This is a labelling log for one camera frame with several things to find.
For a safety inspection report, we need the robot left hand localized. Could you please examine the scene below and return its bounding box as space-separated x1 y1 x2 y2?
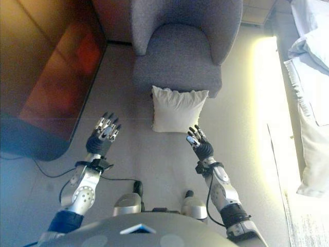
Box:
86 112 122 157

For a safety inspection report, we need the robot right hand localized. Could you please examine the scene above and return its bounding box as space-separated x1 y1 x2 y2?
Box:
185 125 215 162

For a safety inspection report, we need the white cushion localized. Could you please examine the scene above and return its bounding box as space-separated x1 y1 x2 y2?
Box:
151 85 209 134

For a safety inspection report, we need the silver robot right leg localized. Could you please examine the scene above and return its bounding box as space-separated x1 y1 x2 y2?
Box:
181 189 208 222

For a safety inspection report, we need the grey robot torso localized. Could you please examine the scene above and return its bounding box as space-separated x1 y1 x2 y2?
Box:
38 213 268 247

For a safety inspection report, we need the grey fabric armchair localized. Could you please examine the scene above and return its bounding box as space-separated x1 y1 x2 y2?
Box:
131 0 244 99

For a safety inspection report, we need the white crumpled duvet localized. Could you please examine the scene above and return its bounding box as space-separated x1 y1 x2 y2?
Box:
287 28 329 72

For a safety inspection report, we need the beige nightstand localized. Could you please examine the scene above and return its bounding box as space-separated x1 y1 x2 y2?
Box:
241 0 277 27

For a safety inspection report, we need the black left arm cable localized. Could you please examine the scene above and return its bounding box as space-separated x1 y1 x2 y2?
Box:
32 154 137 206

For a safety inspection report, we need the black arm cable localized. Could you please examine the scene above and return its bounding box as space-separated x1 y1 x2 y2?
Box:
205 169 227 227
32 154 137 206

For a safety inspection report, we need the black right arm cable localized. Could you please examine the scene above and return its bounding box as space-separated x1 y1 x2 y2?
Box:
205 169 227 227

